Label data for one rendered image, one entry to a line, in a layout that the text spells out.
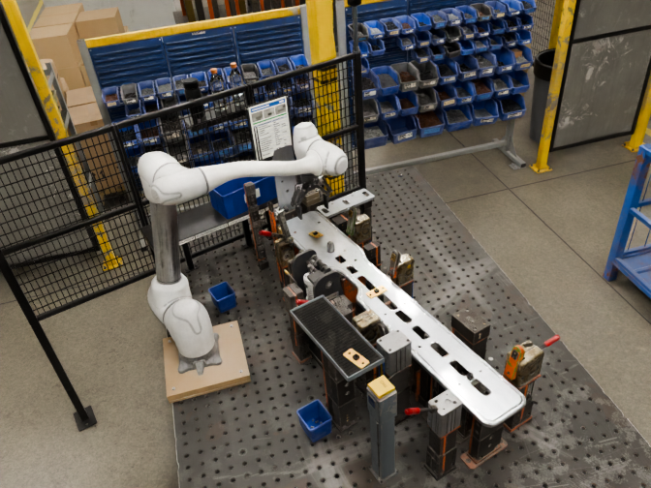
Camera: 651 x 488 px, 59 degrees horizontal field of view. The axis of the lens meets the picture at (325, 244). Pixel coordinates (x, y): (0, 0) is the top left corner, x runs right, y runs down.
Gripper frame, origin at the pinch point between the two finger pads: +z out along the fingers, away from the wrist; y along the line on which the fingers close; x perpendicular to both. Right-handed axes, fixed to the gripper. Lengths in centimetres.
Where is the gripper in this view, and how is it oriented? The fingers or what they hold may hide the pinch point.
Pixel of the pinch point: (313, 210)
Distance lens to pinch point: 255.1
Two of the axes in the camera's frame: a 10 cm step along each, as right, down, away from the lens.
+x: -5.3, -4.8, 7.0
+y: 8.4, -3.7, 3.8
